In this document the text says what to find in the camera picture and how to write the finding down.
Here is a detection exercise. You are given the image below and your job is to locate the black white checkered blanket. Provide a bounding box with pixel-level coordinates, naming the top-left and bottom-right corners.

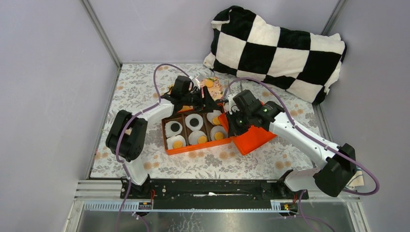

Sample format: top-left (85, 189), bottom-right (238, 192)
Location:
top-left (204, 6), bottom-right (347, 104)

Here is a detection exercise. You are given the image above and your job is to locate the orange cookie box base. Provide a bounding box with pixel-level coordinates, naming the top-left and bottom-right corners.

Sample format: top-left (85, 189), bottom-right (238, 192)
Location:
top-left (161, 104), bottom-right (231, 155)

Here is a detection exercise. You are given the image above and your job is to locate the orange box lid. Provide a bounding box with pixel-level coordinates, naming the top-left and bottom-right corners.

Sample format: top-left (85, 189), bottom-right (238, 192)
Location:
top-left (218, 103), bottom-right (277, 156)

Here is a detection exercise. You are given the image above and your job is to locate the white paper cup front middle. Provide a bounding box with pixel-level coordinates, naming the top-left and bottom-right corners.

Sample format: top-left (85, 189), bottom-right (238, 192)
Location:
top-left (188, 130), bottom-right (207, 145)

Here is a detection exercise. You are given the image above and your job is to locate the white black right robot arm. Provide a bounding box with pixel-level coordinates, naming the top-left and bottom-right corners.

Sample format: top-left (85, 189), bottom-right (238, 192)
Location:
top-left (227, 90), bottom-right (356, 199)

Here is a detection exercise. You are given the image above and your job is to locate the white paper cup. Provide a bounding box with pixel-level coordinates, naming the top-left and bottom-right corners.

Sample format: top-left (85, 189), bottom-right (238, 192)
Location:
top-left (165, 121), bottom-right (183, 138)
top-left (166, 135), bottom-right (186, 150)
top-left (210, 126), bottom-right (228, 141)
top-left (185, 114), bottom-right (204, 131)
top-left (206, 110), bottom-right (222, 126)
top-left (188, 130), bottom-right (207, 145)

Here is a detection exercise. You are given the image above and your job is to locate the white paper cup front left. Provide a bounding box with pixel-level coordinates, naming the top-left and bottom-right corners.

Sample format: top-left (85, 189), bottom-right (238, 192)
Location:
top-left (166, 135), bottom-right (186, 150)

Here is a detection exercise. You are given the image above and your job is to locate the floral table mat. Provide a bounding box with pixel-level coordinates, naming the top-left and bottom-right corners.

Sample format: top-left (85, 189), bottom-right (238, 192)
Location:
top-left (90, 64), bottom-right (319, 179)

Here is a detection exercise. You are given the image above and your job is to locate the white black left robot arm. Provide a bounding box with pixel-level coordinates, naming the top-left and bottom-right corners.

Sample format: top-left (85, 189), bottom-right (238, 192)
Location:
top-left (105, 76), bottom-right (219, 199)

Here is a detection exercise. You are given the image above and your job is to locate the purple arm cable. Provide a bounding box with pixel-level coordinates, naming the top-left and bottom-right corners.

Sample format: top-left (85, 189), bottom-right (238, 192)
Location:
top-left (222, 77), bottom-right (381, 232)
top-left (115, 63), bottom-right (193, 232)

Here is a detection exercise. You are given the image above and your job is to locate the black cookie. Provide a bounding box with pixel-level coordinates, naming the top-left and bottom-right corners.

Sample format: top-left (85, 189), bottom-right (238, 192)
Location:
top-left (170, 123), bottom-right (180, 132)
top-left (189, 117), bottom-right (199, 128)

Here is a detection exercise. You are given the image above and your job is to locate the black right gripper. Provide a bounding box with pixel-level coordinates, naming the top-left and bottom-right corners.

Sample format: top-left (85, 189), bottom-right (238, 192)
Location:
top-left (225, 108), bottom-right (252, 137)

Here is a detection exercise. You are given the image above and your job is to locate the white paper cup back right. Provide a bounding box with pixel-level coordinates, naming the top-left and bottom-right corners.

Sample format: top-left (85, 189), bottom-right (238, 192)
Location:
top-left (206, 110), bottom-right (222, 126)

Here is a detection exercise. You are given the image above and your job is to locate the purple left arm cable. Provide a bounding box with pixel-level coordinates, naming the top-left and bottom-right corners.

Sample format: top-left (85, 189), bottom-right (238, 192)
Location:
top-left (115, 63), bottom-right (193, 232)

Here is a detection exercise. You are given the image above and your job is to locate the floral cookie tray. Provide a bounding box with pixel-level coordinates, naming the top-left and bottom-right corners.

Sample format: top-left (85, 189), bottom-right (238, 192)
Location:
top-left (168, 76), bottom-right (222, 111)

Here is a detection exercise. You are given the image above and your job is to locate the white paper cup back left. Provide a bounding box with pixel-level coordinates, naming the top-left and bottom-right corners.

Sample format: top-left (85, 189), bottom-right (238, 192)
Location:
top-left (165, 121), bottom-right (183, 138)

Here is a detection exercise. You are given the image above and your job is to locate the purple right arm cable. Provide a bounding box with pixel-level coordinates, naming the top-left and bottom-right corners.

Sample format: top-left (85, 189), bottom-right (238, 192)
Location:
top-left (222, 77), bottom-right (381, 232)

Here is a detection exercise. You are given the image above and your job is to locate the white paper cup back middle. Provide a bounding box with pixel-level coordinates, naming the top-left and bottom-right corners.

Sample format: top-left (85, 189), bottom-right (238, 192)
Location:
top-left (185, 114), bottom-right (204, 131)

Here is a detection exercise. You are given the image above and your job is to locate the white paper cup front right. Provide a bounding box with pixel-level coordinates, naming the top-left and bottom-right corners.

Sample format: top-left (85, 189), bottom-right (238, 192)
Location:
top-left (210, 126), bottom-right (228, 141)

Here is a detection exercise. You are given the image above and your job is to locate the orange round cookie on tray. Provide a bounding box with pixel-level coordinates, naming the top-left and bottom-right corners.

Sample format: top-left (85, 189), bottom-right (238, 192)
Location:
top-left (204, 79), bottom-right (214, 88)

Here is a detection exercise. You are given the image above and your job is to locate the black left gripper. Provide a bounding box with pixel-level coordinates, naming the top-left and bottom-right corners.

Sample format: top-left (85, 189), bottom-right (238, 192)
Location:
top-left (181, 86), bottom-right (220, 114)

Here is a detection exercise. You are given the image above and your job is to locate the beige blue patterned cloth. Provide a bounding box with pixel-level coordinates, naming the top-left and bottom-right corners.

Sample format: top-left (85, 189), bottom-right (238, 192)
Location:
top-left (345, 167), bottom-right (364, 190)

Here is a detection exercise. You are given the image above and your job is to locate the orange cookie cup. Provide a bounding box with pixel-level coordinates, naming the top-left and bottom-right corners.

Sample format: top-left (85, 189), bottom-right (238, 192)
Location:
top-left (172, 140), bottom-right (184, 149)
top-left (197, 135), bottom-right (207, 144)
top-left (212, 116), bottom-right (220, 126)
top-left (214, 131), bottom-right (224, 140)

